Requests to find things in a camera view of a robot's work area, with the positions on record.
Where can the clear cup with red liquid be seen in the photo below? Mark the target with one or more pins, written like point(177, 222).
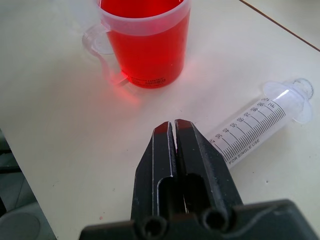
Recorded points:
point(146, 42)

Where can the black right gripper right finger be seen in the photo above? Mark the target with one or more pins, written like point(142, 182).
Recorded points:
point(207, 172)

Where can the grey round stool seat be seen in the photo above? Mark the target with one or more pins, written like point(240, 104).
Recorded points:
point(17, 223)

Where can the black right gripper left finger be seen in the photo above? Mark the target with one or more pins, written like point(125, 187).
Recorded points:
point(147, 172)

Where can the clear plastic syringe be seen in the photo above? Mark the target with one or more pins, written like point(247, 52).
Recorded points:
point(260, 125)

